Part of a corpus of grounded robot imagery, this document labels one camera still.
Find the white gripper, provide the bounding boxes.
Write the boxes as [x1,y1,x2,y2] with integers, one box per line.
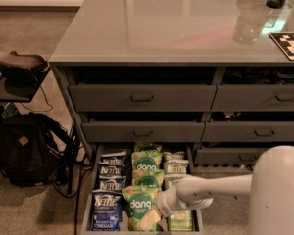
[137,188,179,231]

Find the green dang chip bag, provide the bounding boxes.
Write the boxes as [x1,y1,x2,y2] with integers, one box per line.
[131,152,163,170]
[134,142,162,153]
[132,169,165,189]
[122,185,160,232]

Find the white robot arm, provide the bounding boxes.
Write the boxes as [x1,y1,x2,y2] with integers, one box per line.
[138,146,294,235]

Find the front green kettle chip bag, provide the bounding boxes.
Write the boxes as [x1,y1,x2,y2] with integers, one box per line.
[168,211,193,231]

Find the green kettle chip bag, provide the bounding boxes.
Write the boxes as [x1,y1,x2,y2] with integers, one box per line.
[164,160,189,175]
[165,174,185,190]
[168,211,193,231]
[163,151,185,162]

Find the open bottom left drawer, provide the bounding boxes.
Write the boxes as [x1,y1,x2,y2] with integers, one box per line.
[80,143,204,235]

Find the front blue kettle chip bag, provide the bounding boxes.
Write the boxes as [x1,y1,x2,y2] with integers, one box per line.
[92,189,123,231]

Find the blue kettle chip bag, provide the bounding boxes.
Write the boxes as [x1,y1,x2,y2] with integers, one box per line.
[99,176,126,192]
[92,189,123,231]
[99,163,125,176]
[101,151,126,165]

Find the rear green kettle chip bag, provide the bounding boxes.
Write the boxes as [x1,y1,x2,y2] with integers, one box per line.
[163,151,185,162]

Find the rear blue kettle chip bag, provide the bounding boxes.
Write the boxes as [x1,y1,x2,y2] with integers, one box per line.
[101,151,126,165]

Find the bottom right grey drawer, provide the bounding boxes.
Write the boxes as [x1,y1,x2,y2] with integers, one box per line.
[194,148,266,165]

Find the middle left grey drawer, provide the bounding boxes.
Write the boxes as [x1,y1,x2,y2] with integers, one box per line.
[81,121,205,142]

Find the top left grey drawer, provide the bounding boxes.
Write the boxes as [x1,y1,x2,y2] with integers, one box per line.
[69,84,216,112]

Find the top right grey drawer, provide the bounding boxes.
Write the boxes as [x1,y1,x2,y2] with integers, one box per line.
[212,84,294,112]

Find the grey drawer cabinet with counter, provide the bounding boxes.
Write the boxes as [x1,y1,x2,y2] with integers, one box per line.
[50,0,294,165]

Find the black backpack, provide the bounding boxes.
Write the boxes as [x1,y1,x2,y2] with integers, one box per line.
[0,113,72,187]

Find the dark side table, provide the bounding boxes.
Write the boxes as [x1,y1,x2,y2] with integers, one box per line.
[0,68,50,103]

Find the black device on side table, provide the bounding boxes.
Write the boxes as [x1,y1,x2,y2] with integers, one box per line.
[0,51,48,81]

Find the checkered marker board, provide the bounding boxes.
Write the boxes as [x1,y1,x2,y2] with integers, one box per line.
[269,32,294,61]

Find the black floor cables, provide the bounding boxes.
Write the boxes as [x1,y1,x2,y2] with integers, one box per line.
[50,124,93,235]

